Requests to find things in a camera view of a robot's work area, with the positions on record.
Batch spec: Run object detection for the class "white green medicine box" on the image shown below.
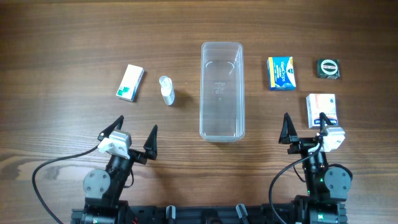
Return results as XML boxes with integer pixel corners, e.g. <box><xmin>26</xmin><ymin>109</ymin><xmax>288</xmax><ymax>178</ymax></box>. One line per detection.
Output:
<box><xmin>116</xmin><ymin>64</ymin><xmax>144</xmax><ymax>101</ymax></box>

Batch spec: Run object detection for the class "dark green round-logo box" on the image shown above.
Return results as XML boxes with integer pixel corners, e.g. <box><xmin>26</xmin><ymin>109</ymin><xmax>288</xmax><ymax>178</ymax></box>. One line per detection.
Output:
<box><xmin>317</xmin><ymin>58</ymin><xmax>340</xmax><ymax>80</ymax></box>

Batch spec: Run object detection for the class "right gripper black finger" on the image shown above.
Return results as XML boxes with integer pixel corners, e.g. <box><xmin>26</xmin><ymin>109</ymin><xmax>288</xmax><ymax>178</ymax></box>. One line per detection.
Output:
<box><xmin>320</xmin><ymin>112</ymin><xmax>332</xmax><ymax>136</ymax></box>
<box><xmin>279</xmin><ymin>113</ymin><xmax>298</xmax><ymax>144</ymax></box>

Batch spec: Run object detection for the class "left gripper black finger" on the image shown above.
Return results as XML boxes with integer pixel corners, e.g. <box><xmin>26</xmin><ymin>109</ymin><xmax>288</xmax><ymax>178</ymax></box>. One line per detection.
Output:
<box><xmin>143</xmin><ymin>124</ymin><xmax>158</xmax><ymax>161</ymax></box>
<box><xmin>98</xmin><ymin>115</ymin><xmax>124</xmax><ymax>141</ymax></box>

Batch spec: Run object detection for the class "right black cable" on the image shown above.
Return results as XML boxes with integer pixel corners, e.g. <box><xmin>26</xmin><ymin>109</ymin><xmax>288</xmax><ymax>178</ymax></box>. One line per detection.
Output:
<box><xmin>268</xmin><ymin>135</ymin><xmax>324</xmax><ymax>224</ymax></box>

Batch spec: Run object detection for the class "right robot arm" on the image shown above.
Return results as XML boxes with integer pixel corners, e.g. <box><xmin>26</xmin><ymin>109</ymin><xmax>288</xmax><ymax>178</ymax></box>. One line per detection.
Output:
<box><xmin>279</xmin><ymin>113</ymin><xmax>353</xmax><ymax>223</ymax></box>

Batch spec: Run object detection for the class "black cable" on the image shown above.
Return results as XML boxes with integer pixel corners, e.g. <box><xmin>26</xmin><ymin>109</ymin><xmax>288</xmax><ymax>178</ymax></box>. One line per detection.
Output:
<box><xmin>31</xmin><ymin>145</ymin><xmax>100</xmax><ymax>224</ymax></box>
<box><xmin>268</xmin><ymin>135</ymin><xmax>324</xmax><ymax>224</ymax></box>

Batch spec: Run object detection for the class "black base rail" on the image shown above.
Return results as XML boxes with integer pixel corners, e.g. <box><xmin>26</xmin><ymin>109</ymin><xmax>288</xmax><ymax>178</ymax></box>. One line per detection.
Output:
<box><xmin>70</xmin><ymin>203</ymin><xmax>348</xmax><ymax>224</ymax></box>

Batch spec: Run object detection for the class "white Hansaplast box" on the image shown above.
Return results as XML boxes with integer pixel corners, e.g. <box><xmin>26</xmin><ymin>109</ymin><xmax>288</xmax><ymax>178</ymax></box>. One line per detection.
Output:
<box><xmin>306</xmin><ymin>93</ymin><xmax>338</xmax><ymax>128</ymax></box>

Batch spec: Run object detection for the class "blue VapoDrops box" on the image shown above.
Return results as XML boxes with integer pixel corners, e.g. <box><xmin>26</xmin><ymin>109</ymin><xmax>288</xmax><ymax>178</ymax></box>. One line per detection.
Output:
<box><xmin>267</xmin><ymin>57</ymin><xmax>297</xmax><ymax>90</ymax></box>

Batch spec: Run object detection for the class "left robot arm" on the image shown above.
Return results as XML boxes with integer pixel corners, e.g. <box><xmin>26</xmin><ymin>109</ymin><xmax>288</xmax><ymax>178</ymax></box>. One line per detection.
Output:
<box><xmin>79</xmin><ymin>116</ymin><xmax>158</xmax><ymax>223</ymax></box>

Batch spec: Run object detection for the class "left black cable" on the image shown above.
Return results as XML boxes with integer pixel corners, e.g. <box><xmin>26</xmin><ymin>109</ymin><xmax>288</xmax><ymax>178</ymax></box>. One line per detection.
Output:
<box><xmin>31</xmin><ymin>145</ymin><xmax>100</xmax><ymax>224</ymax></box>

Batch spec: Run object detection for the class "clear plastic container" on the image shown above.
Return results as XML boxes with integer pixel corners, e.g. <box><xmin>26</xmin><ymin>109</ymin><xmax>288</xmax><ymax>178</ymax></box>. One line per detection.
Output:
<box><xmin>200</xmin><ymin>42</ymin><xmax>245</xmax><ymax>142</ymax></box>

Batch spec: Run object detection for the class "white spray bottle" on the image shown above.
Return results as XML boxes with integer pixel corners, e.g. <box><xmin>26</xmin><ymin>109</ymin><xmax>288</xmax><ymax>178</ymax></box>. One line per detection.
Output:
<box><xmin>159</xmin><ymin>76</ymin><xmax>175</xmax><ymax>106</ymax></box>

